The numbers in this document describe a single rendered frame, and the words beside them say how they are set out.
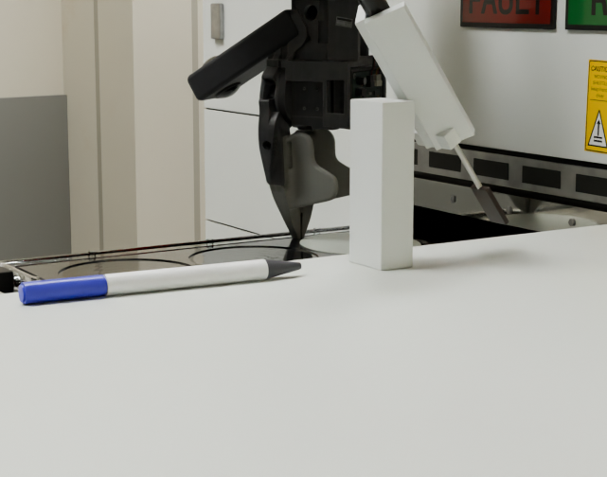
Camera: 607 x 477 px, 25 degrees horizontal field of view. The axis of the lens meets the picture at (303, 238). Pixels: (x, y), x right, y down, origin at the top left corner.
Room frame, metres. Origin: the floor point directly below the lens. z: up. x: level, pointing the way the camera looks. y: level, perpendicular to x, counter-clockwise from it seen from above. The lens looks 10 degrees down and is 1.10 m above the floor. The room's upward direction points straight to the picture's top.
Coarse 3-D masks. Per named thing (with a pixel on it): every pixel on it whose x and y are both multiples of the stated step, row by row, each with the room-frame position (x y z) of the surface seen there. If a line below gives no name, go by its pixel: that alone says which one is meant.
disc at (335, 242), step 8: (304, 240) 1.13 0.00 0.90; (312, 240) 1.13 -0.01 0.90; (320, 240) 1.13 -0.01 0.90; (328, 240) 1.13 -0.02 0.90; (336, 240) 1.13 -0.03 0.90; (344, 240) 1.13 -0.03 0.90; (416, 240) 1.14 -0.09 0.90; (312, 248) 1.09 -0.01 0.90; (320, 248) 1.10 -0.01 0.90; (328, 248) 1.10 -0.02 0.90; (336, 248) 1.10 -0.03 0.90; (344, 248) 1.10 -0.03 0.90
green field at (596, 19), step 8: (576, 0) 1.07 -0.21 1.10; (584, 0) 1.06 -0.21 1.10; (592, 0) 1.05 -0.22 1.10; (600, 0) 1.04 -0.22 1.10; (568, 8) 1.07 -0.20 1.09; (576, 8) 1.07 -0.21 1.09; (584, 8) 1.06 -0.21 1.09; (592, 8) 1.05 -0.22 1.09; (600, 8) 1.04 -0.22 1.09; (568, 16) 1.07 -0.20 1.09; (576, 16) 1.07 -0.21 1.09; (584, 16) 1.06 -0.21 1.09; (592, 16) 1.05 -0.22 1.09; (600, 16) 1.04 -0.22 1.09; (568, 24) 1.07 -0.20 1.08; (576, 24) 1.07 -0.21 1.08; (584, 24) 1.06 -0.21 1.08; (592, 24) 1.05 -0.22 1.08; (600, 24) 1.04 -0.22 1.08
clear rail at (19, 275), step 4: (0, 264) 1.02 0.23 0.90; (4, 264) 1.02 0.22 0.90; (8, 264) 1.02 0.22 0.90; (8, 268) 1.00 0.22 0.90; (12, 268) 1.00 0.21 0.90; (16, 268) 1.00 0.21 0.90; (16, 272) 0.99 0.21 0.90; (20, 272) 0.99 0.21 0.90; (24, 272) 0.99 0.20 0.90; (16, 276) 0.98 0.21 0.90; (20, 276) 0.98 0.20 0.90; (24, 276) 0.97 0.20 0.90; (28, 276) 0.97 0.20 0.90; (16, 280) 0.98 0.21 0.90; (20, 280) 0.97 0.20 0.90; (24, 280) 0.97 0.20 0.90; (28, 280) 0.96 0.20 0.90; (32, 280) 0.96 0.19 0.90; (36, 280) 0.96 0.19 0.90; (16, 284) 0.98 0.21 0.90; (20, 284) 0.97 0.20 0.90; (16, 288) 0.98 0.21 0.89
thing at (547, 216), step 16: (416, 176) 1.23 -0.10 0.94; (416, 192) 1.22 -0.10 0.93; (432, 192) 1.20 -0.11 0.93; (448, 192) 1.18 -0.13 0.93; (464, 192) 1.16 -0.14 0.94; (496, 192) 1.13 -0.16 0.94; (512, 192) 1.13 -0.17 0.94; (432, 208) 1.20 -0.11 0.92; (448, 208) 1.18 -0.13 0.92; (464, 208) 1.16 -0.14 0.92; (480, 208) 1.14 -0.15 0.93; (512, 208) 1.11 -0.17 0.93; (528, 208) 1.09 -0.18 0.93; (544, 208) 1.08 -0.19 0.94; (560, 208) 1.06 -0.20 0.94; (576, 208) 1.05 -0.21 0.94; (592, 208) 1.04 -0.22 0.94; (512, 224) 1.11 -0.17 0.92; (528, 224) 1.09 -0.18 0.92; (544, 224) 1.08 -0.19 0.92; (560, 224) 1.06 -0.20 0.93; (576, 224) 1.05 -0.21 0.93; (592, 224) 1.03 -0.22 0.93
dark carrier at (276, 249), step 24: (264, 240) 1.14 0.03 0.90; (288, 240) 1.14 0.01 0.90; (432, 240) 1.14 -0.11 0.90; (48, 264) 1.03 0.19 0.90; (72, 264) 1.03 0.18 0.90; (96, 264) 1.04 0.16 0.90; (120, 264) 1.04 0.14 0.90; (144, 264) 1.04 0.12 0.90; (168, 264) 1.04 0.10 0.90; (192, 264) 1.03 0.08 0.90
